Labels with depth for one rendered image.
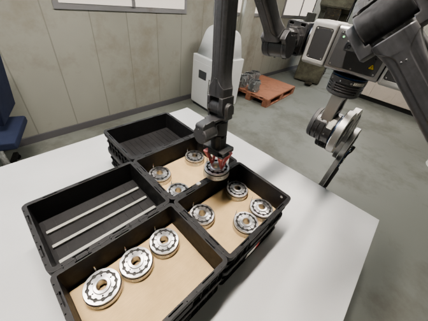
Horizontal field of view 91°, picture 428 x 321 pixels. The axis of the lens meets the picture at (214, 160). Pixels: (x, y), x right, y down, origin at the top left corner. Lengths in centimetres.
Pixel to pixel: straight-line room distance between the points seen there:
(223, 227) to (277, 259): 29
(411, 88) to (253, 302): 79
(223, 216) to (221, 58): 61
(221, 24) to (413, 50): 41
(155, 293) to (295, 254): 62
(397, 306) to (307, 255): 119
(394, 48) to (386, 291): 194
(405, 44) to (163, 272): 81
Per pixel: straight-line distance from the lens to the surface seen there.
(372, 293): 215
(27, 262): 112
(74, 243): 93
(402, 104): 604
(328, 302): 107
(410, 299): 233
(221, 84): 67
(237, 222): 89
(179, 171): 109
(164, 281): 80
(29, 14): 274
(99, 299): 78
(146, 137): 134
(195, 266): 81
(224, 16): 66
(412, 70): 49
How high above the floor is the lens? 157
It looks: 39 degrees down
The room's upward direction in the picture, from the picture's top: 9 degrees clockwise
